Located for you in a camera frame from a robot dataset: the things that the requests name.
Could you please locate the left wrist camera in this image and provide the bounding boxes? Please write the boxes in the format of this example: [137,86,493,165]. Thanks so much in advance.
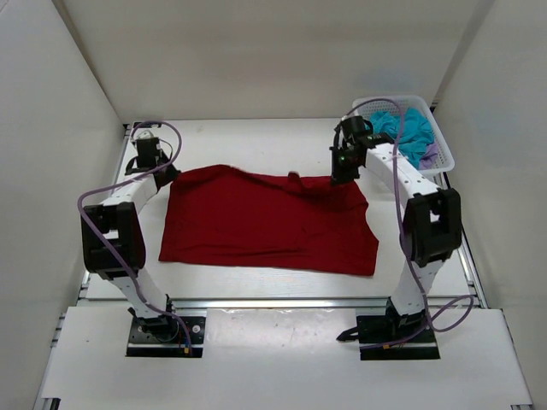
[132,128,156,142]

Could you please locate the lavender t-shirt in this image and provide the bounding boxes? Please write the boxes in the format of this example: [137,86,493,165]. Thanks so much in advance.
[418,143,438,171]

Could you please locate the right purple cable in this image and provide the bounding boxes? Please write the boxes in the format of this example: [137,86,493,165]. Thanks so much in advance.
[341,98,474,333]

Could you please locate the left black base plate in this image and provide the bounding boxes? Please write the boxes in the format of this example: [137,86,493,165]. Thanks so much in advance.
[126,307,206,358]

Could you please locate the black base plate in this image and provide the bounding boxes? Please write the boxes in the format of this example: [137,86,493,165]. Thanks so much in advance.
[336,315,440,360]
[126,307,206,358]

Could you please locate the white plastic basket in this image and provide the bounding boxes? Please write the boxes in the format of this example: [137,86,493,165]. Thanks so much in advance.
[352,95,455,177]

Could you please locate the teal t-shirt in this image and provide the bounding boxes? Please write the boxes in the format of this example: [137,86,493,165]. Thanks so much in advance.
[369,108,435,169]

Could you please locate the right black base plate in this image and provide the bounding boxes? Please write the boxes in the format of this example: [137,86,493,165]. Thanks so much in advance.
[336,315,440,360]

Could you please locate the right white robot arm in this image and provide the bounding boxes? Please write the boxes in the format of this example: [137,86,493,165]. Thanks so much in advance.
[330,116,462,342]

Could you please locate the red t-shirt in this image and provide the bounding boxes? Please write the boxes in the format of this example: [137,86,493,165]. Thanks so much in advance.
[159,165,379,277]

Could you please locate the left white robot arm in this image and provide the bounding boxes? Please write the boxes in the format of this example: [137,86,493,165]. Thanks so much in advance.
[78,132,179,342]

